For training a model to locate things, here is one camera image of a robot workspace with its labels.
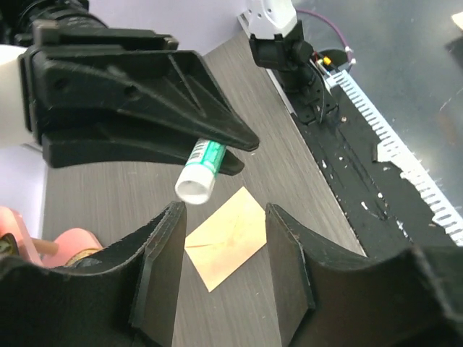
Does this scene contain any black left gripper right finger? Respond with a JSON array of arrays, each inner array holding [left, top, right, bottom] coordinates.
[[266, 203, 462, 346]]

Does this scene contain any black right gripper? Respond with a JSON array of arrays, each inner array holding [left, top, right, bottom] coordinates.
[[20, 20, 260, 168]]

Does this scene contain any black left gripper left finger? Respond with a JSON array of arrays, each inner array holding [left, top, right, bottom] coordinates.
[[1, 202, 187, 346]]

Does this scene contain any pink envelope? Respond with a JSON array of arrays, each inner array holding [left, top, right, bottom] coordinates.
[[184, 187, 266, 292]]

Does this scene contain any pink three-tier shelf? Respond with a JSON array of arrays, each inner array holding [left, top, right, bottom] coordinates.
[[0, 205, 104, 268]]

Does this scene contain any white slotted cable duct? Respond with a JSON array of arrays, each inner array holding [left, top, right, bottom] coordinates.
[[326, 71, 462, 247]]

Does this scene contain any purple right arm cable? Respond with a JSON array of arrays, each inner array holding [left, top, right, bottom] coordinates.
[[296, 9, 357, 68]]

